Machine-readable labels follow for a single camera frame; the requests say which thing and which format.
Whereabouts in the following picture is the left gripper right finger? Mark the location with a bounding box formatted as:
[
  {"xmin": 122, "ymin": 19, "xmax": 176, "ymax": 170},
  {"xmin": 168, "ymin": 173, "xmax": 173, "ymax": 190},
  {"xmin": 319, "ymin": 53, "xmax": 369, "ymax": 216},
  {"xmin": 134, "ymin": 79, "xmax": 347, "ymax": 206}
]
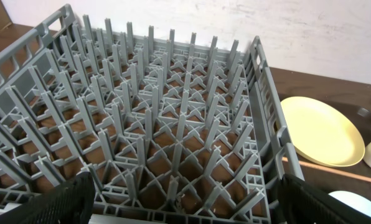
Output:
[{"xmin": 278, "ymin": 174, "xmax": 371, "ymax": 224}]

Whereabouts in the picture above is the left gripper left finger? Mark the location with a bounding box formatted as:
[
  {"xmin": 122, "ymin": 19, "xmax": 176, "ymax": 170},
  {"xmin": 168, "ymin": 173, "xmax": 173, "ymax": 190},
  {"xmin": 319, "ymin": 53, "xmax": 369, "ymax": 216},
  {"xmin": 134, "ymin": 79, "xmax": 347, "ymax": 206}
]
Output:
[{"xmin": 0, "ymin": 172, "xmax": 95, "ymax": 224}]

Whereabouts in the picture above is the light blue bowl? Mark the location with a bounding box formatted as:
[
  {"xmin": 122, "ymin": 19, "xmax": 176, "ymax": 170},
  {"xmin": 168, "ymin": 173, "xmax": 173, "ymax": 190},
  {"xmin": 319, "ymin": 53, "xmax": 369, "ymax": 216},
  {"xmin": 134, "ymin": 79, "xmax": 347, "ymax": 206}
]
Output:
[{"xmin": 329, "ymin": 190, "xmax": 371, "ymax": 217}]

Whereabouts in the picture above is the yellow plate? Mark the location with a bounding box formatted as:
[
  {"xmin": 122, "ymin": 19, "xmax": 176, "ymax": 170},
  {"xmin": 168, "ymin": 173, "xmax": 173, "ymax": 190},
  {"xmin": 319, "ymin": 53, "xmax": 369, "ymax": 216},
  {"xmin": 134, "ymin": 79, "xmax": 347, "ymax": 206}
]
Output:
[{"xmin": 281, "ymin": 96, "xmax": 365, "ymax": 167}]

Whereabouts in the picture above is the upper wooden chopstick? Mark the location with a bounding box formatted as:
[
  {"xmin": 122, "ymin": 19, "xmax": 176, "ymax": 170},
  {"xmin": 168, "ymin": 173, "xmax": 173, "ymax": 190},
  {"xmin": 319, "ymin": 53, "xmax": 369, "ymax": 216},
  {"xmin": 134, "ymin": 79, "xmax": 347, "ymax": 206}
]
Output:
[{"xmin": 298, "ymin": 157, "xmax": 371, "ymax": 186}]

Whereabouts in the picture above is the dark brown serving tray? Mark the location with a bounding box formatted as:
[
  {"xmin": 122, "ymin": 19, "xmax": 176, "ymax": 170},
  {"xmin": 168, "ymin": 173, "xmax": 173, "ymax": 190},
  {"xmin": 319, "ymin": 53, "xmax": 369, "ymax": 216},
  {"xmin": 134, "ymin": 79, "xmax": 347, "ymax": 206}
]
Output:
[{"xmin": 278, "ymin": 93, "xmax": 371, "ymax": 208}]

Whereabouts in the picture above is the grey plastic dish rack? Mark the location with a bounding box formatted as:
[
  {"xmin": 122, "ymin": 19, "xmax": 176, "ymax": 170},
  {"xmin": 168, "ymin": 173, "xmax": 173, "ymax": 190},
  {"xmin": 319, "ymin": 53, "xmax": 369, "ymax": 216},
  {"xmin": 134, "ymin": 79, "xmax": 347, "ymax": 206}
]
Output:
[{"xmin": 0, "ymin": 4, "xmax": 302, "ymax": 223}]

